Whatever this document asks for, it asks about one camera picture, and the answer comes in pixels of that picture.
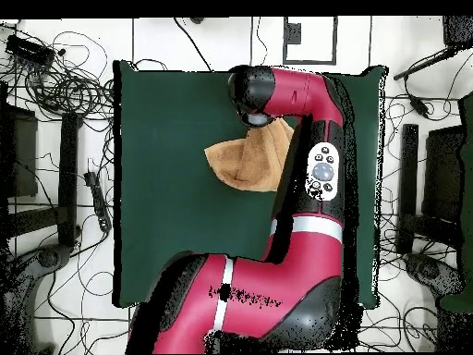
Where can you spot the yellow terry towel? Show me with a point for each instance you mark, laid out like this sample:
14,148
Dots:
251,162

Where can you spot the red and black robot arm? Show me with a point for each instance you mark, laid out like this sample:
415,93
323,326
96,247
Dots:
288,277

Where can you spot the black flat box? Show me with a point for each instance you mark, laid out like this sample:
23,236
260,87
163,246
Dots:
443,173
22,155

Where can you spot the dark green table cloth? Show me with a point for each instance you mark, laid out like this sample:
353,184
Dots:
166,166

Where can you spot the black power strip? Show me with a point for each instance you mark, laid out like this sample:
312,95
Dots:
98,199

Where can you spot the black stand bar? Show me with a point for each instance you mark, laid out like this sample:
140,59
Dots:
68,177
409,177

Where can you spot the dark grey square plate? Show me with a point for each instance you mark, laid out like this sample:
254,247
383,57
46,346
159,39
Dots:
292,34

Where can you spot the black power adapter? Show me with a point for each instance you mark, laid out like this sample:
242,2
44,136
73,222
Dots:
419,105

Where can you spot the black boom pole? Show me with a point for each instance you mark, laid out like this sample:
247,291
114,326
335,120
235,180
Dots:
425,64

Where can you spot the dark green hanging cloth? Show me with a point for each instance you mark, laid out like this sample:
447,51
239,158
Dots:
468,166

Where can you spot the black network box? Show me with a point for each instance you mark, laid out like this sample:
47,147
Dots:
29,50

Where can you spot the black speckled box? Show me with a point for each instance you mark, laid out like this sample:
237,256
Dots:
458,31

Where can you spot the grey floor tape frame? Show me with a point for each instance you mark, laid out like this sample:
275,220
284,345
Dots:
334,44

